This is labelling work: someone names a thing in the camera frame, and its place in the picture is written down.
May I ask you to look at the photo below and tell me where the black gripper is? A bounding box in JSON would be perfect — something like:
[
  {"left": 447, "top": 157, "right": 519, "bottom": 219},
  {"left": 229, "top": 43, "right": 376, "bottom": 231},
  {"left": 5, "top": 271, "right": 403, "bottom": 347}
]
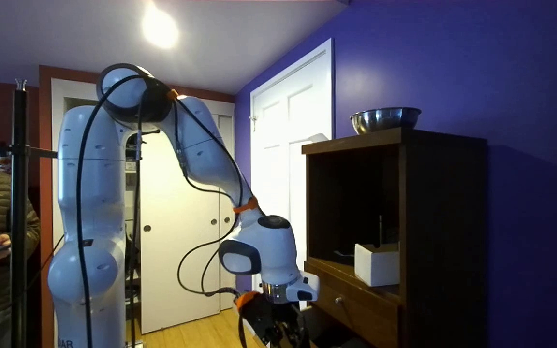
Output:
[{"left": 250, "top": 297, "right": 310, "bottom": 348}]

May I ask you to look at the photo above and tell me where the dark wood drawer with knob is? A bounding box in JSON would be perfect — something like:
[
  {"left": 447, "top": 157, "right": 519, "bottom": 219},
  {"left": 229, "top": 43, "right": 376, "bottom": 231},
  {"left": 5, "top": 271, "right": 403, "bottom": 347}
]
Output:
[{"left": 302, "top": 258, "right": 403, "bottom": 348}]

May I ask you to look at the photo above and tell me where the white box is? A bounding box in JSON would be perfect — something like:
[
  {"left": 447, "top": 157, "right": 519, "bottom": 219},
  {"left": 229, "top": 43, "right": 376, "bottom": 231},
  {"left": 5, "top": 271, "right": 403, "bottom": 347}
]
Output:
[{"left": 353, "top": 242, "right": 403, "bottom": 289}]

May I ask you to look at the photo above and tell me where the wide white closet door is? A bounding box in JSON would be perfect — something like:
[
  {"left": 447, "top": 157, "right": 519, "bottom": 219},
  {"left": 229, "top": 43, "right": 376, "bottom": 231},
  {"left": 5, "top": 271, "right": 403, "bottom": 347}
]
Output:
[{"left": 140, "top": 132, "right": 225, "bottom": 335}]

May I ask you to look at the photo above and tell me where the narrow white closet door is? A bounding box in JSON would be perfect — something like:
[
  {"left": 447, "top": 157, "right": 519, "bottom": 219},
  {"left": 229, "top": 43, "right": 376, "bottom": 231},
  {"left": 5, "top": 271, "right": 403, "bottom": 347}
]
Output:
[{"left": 217, "top": 113, "right": 239, "bottom": 312}]

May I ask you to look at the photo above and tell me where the white panel door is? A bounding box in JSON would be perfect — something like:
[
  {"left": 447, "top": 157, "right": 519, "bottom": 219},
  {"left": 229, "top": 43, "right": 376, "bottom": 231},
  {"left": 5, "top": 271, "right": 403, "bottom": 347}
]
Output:
[{"left": 250, "top": 38, "right": 335, "bottom": 326}]

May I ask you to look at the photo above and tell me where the dark wood cabinet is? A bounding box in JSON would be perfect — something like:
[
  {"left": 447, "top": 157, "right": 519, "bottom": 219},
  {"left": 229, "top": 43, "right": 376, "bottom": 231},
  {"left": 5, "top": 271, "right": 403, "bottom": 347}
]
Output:
[{"left": 300, "top": 126, "right": 490, "bottom": 348}]

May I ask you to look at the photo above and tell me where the metal bowl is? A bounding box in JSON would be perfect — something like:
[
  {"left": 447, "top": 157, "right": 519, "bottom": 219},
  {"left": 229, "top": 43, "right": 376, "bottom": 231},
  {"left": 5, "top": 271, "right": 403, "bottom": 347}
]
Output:
[{"left": 349, "top": 107, "right": 424, "bottom": 138}]

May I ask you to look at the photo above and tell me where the black tripod pole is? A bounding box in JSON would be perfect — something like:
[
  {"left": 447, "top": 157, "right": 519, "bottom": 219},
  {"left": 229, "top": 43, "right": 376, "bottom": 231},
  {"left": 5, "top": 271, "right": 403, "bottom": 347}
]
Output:
[{"left": 8, "top": 78, "right": 61, "bottom": 348}]

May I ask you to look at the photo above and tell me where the round ceiling light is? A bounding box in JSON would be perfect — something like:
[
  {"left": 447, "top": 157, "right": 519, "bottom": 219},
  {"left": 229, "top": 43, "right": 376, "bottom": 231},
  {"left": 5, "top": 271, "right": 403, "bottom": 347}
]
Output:
[{"left": 140, "top": 3, "right": 182, "bottom": 53}]

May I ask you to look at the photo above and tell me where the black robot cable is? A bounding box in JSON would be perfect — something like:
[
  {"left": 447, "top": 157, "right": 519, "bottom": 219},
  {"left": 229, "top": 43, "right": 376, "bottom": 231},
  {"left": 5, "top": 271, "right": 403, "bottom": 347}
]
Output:
[{"left": 74, "top": 63, "right": 256, "bottom": 348}]

